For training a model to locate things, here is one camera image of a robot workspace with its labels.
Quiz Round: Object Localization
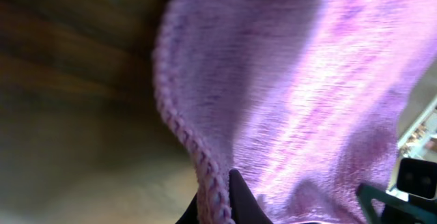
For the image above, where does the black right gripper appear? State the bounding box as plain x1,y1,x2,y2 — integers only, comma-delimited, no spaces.
356,183,436,224

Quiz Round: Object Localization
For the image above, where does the pink microfiber cloth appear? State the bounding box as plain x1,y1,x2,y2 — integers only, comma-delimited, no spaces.
154,0,436,223

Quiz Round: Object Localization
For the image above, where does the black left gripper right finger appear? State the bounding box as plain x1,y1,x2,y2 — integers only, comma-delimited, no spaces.
229,169,272,224

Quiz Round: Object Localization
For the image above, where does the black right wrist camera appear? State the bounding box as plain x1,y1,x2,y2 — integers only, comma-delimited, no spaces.
396,158,436,200

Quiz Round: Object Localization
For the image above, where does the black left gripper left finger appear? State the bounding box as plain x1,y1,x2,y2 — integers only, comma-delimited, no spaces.
175,195,199,224

